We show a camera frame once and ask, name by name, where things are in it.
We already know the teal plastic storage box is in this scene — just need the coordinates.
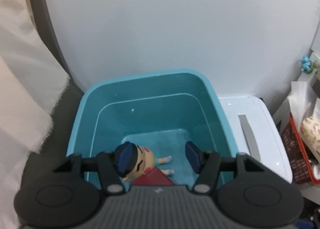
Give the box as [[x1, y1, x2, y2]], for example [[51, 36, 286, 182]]
[[66, 68, 238, 195]]

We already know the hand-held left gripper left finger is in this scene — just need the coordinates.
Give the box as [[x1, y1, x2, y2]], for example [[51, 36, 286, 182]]
[[52, 142, 138, 196]]

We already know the red mesh basket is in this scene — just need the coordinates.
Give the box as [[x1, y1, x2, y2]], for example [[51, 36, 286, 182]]
[[281, 113, 320, 185]]

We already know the boy doll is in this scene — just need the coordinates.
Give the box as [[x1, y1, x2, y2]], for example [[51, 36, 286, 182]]
[[114, 142, 175, 182]]

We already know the cream curtain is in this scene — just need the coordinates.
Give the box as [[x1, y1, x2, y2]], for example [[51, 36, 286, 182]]
[[0, 0, 71, 229]]

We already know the white shelf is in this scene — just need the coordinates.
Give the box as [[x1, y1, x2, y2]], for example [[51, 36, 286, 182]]
[[272, 48, 320, 129]]

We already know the dark red box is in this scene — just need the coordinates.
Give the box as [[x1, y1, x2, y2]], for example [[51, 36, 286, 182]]
[[131, 167, 176, 187]]

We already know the white plastic box lid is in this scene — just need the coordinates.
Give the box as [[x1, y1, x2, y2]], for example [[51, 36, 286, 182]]
[[217, 95, 293, 185]]

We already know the small blue figurine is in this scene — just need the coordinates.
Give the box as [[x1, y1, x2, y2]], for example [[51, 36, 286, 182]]
[[300, 55, 312, 72]]

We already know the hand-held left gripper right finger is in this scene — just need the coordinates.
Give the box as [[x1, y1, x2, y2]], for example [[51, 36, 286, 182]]
[[185, 142, 266, 194]]

